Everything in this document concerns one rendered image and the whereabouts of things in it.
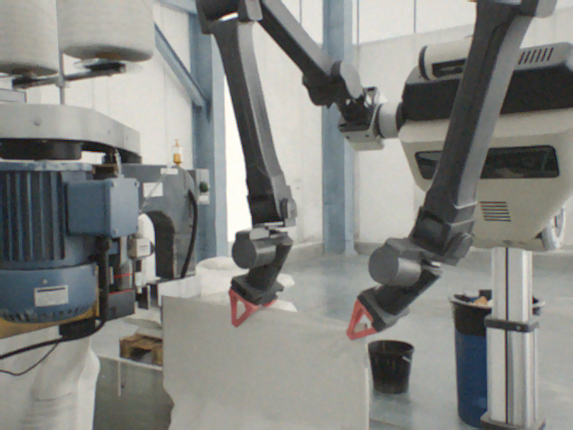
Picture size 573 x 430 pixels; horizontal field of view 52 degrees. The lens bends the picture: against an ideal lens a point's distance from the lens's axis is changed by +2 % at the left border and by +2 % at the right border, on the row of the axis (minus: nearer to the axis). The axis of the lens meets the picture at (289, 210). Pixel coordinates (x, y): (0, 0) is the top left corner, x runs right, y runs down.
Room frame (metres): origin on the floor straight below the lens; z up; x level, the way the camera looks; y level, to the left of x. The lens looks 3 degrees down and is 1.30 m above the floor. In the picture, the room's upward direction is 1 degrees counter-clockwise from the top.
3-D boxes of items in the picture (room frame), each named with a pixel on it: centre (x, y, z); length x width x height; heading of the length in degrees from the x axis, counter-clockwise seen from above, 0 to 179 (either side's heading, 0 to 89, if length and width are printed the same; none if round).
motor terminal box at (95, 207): (0.93, 0.30, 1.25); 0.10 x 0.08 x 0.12; 171
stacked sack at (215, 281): (4.19, 0.60, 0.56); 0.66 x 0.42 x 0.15; 146
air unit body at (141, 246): (1.22, 0.32, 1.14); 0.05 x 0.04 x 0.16; 146
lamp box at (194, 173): (1.46, 0.25, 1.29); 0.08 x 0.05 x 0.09; 56
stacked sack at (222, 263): (4.84, 0.46, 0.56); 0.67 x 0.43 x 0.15; 56
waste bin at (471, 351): (3.09, -1.10, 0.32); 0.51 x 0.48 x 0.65; 146
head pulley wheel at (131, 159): (1.33, 0.38, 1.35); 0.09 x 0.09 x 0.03
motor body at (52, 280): (0.94, 0.40, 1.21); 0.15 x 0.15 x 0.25
